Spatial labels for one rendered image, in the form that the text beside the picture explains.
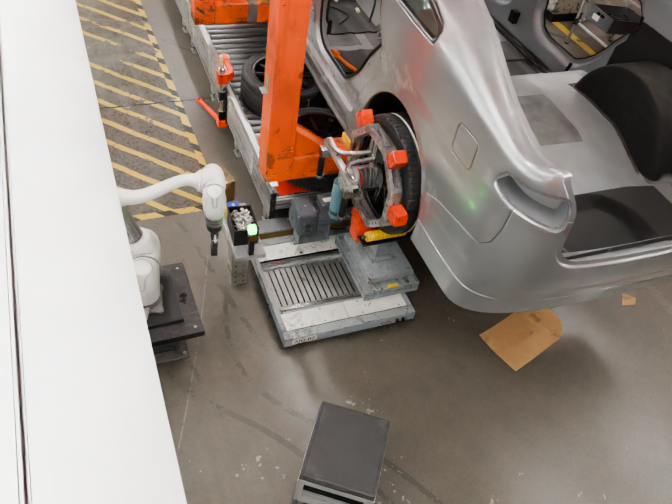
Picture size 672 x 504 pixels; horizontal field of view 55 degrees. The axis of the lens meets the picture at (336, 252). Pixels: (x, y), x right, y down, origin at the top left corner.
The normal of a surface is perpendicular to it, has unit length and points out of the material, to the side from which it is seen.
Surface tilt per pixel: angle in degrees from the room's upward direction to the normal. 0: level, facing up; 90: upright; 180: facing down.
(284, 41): 90
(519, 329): 2
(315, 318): 0
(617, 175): 19
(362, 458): 0
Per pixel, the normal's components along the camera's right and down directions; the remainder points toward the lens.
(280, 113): 0.35, 0.70
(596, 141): 0.26, -0.38
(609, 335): 0.14, -0.69
